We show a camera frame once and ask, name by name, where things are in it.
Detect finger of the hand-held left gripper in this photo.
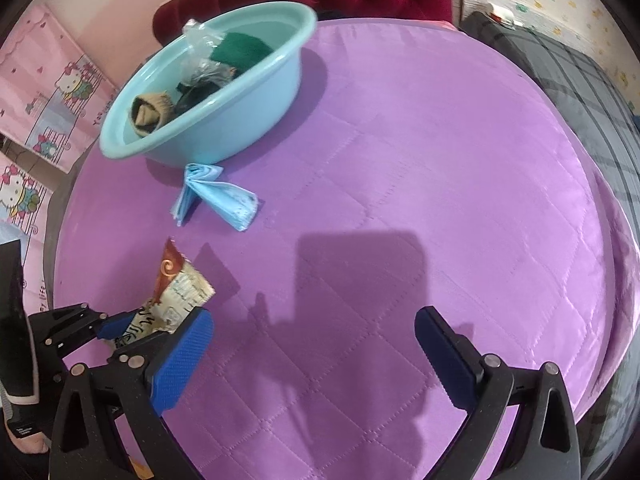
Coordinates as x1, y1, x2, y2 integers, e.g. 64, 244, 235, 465
27, 304, 138, 361
106, 337, 147, 367

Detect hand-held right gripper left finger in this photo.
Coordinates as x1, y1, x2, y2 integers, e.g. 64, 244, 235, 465
47, 309, 215, 480

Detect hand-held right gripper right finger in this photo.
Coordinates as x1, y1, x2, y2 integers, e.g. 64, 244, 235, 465
415, 306, 583, 480

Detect white and brown snack packet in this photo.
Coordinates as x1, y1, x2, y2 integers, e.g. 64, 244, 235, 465
112, 237, 216, 351

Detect tan knit sock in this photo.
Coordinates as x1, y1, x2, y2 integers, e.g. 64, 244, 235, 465
131, 91, 173, 138

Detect black knit glove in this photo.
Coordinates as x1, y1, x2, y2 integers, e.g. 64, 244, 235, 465
175, 80, 221, 111

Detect light blue plastic basin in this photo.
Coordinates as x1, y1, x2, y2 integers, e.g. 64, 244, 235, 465
99, 2, 318, 168

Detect silver foil packet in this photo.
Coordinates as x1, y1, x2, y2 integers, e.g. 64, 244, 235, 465
187, 57, 238, 86

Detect clear zip bag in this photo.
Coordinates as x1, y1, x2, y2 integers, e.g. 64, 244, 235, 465
181, 19, 227, 61

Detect dark green knit cloth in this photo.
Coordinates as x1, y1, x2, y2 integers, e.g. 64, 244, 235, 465
209, 32, 275, 81

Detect person's left hand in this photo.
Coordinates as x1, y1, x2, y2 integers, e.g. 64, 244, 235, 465
6, 432, 51, 456

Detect pink cartoon cat poster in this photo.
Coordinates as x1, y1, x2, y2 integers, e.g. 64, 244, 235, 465
0, 152, 51, 311
0, 2, 118, 173

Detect blue face mask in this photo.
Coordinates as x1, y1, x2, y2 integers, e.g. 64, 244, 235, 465
171, 162, 260, 232

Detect purple quilted table cover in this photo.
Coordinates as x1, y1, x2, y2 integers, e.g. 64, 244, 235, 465
55, 17, 631, 480

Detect grey plaid blanket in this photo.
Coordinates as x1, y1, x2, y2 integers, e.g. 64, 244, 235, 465
460, 10, 640, 480

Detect small white object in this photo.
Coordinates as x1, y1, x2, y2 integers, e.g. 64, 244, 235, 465
482, 2, 516, 28

